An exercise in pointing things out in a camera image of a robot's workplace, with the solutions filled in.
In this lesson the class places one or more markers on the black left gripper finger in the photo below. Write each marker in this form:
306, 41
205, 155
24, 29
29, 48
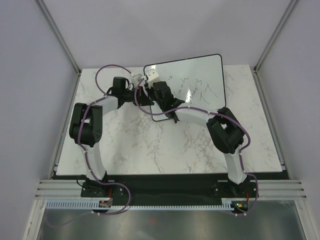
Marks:
143, 102
141, 92

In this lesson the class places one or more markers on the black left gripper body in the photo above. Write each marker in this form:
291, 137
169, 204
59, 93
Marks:
139, 95

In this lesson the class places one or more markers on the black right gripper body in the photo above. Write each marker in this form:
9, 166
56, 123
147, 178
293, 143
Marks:
152, 95

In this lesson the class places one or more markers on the black-framed small whiteboard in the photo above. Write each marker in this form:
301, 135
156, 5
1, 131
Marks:
199, 81

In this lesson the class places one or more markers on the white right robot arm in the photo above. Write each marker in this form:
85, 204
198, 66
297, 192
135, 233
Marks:
223, 127

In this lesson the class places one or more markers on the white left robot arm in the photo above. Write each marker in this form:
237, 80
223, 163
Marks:
86, 125

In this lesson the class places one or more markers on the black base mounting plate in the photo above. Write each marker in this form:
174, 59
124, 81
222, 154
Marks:
202, 188

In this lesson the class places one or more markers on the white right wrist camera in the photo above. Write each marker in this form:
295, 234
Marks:
152, 77

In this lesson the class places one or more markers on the aluminium left corner post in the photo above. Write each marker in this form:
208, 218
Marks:
58, 35

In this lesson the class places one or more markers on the aluminium corner post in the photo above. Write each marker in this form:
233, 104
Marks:
275, 34
58, 35

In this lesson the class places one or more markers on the aluminium right corner post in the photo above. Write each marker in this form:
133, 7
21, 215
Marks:
275, 34

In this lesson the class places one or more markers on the aluminium frame rail front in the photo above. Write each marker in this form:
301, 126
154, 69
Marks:
266, 190

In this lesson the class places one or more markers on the white slotted cable duct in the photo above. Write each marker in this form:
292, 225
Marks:
99, 205

